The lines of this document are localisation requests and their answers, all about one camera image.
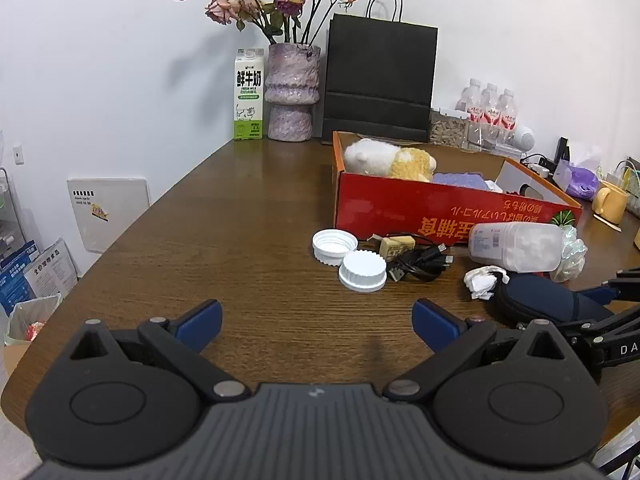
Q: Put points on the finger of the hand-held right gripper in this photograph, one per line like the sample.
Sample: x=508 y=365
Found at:
x=602 y=294
x=600 y=322

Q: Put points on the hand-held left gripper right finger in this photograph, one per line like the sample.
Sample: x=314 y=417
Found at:
x=435 y=327

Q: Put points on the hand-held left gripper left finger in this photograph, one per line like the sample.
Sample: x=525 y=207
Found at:
x=200 y=322

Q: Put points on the clear crinkled plastic bag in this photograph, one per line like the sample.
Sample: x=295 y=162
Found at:
x=571 y=255

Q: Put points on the navy zip case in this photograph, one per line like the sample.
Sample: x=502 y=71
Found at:
x=540 y=297

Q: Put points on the white tissue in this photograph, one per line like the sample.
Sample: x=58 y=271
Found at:
x=482 y=282

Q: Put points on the yellow charger block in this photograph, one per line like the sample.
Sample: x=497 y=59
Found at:
x=397 y=249

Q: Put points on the white ridged jar lid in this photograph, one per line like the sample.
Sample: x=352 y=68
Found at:
x=334 y=247
x=363 y=271

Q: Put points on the clear cotton swab container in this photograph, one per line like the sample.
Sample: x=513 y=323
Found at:
x=520 y=245

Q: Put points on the red cardboard box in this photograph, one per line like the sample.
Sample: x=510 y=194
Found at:
x=390 y=210

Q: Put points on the purple woven pouch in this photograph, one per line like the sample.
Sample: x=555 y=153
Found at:
x=460 y=180

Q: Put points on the white yellow plush toy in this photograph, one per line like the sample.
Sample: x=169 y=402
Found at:
x=370 y=157

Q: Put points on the brown wooden desktop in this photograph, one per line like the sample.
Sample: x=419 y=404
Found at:
x=250 y=270

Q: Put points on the wooden stick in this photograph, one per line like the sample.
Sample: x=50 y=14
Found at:
x=607 y=222

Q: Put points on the yellow mug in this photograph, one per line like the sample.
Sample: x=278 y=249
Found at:
x=610 y=202

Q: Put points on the purple tissue pack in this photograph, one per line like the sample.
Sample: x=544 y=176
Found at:
x=582 y=182

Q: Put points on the white power strip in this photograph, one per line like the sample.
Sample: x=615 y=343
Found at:
x=540 y=167

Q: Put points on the white board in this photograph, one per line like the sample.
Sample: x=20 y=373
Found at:
x=107 y=210

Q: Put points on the black stand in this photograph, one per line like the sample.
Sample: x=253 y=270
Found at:
x=562 y=152

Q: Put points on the white printed carton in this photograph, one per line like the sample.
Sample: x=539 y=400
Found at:
x=50 y=270

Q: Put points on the bin with plastic liner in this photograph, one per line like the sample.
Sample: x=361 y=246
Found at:
x=30 y=322

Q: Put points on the white printed tin box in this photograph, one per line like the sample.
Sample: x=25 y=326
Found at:
x=506 y=149

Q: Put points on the white round speaker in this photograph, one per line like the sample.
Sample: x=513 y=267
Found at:
x=524 y=136

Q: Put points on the blue printed carton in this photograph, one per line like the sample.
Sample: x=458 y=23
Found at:
x=17 y=275

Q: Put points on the brown cardboard carton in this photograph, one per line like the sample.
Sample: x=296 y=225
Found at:
x=14 y=357

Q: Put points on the clear seed container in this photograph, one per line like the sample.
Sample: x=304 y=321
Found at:
x=450 y=130

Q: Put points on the red label water bottle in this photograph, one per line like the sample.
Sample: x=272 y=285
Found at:
x=469 y=102
x=490 y=107
x=506 y=112

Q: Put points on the white green milk carton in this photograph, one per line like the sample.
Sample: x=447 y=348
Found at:
x=249 y=105

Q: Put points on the purple textured vase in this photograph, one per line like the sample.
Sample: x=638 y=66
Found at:
x=292 y=95

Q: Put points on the black paper bag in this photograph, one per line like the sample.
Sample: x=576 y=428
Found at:
x=380 y=75

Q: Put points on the white wall socket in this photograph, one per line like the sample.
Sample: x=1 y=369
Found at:
x=18 y=155

